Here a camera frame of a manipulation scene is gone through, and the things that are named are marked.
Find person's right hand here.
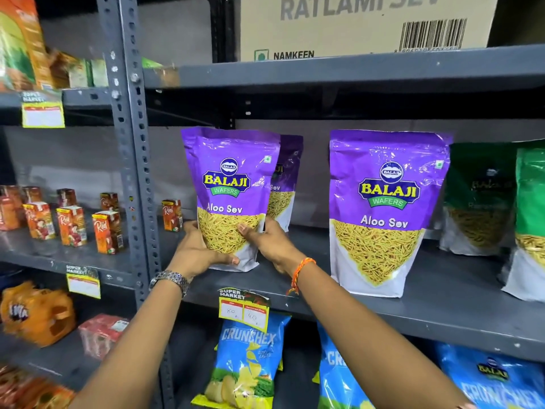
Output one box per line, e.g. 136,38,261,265
237,216,307,276

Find person's left hand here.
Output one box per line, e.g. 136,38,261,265
167,220,240,282

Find purple snack packet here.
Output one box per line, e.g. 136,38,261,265
328,130,454,299
267,134,304,233
181,126,282,273

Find person's right forearm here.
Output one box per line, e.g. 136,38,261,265
293,260,474,409

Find person's left forearm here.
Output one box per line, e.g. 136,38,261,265
69,277,188,409

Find silver metal wristwatch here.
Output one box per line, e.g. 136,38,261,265
148,270,191,299

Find yellow shelf price label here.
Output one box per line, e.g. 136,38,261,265
218,287,271,334
66,264,102,300
21,90,66,129

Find blue chips packet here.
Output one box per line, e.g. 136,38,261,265
312,323,376,409
434,342,545,409
191,312,293,409

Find red wrapped drink pack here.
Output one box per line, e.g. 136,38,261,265
77,313,130,362

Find row of small juice cartons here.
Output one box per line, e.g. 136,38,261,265
0,185,184,255

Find grey metal shelf rack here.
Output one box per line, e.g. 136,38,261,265
0,0,545,409

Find orange wrapped drink pack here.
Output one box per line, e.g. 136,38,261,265
0,280,77,348

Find brown cardboard carton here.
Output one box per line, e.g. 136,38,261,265
239,0,500,63

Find small pale green box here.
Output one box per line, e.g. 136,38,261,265
91,59,110,88
68,58,94,89

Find green snack packet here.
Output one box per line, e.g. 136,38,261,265
500,147,545,303
439,142,518,257

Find orange snack packets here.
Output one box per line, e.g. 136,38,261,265
0,364,76,409

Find small brown box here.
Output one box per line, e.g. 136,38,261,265
48,48,80,89

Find large orange juice box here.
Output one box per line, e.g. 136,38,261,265
0,0,55,93

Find orange thread bracelet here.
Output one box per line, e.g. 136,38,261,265
286,257,317,297

